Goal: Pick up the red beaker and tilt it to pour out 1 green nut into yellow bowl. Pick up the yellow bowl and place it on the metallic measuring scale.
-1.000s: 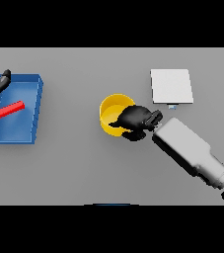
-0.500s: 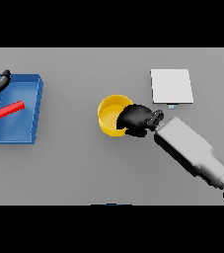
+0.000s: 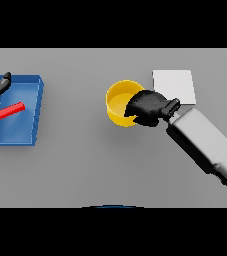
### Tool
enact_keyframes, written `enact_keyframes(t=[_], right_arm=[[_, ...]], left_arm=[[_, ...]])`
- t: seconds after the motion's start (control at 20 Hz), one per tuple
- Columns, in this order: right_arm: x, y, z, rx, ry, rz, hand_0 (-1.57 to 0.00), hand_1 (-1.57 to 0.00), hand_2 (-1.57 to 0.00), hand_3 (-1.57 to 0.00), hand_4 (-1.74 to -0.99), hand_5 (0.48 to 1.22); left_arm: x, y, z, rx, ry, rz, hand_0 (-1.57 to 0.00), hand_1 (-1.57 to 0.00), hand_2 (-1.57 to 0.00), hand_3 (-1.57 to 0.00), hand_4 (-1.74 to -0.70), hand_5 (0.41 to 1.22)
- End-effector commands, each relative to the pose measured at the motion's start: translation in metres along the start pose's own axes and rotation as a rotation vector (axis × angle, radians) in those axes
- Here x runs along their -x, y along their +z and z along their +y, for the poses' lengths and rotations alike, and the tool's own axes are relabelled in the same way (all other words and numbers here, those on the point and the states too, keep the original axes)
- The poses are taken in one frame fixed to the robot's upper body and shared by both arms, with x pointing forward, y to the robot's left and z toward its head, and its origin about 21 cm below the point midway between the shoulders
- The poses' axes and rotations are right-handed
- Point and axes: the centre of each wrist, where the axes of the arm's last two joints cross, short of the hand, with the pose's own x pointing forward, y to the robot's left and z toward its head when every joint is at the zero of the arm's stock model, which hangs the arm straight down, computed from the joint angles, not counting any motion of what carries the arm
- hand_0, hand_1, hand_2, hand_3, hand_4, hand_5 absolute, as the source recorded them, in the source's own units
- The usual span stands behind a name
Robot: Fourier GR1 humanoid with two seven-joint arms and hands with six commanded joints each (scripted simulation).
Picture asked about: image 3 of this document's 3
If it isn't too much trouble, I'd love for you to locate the dark right robot hand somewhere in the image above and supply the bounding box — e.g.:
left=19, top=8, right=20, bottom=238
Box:
left=123, top=89, right=182, bottom=128

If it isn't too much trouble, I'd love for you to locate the red beaker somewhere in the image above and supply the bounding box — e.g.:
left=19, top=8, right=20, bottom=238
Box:
left=0, top=101, right=26, bottom=125

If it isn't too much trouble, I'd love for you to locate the yellow bowl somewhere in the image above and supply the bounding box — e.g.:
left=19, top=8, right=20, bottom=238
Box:
left=105, top=79, right=146, bottom=128

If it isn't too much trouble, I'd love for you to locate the blue tray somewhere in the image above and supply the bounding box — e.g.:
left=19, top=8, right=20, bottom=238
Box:
left=0, top=74, right=45, bottom=147

